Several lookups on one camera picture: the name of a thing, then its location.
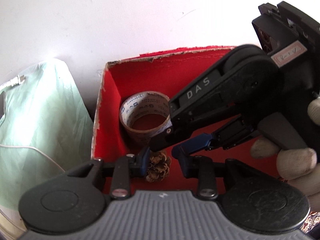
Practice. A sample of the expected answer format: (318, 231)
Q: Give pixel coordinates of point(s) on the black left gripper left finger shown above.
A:
(127, 167)

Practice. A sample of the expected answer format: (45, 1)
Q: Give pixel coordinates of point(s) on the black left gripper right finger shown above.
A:
(198, 167)

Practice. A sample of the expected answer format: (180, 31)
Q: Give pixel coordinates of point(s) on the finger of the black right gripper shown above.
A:
(196, 144)
(175, 132)

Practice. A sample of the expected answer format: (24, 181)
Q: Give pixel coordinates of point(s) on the brown pine cone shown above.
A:
(158, 166)

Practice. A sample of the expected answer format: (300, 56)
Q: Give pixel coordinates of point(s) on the red cardboard box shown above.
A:
(166, 72)

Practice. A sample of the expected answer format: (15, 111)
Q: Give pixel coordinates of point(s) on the light green pillow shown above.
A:
(46, 130)

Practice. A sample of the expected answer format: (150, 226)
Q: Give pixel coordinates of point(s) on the black smartphone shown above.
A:
(2, 104)

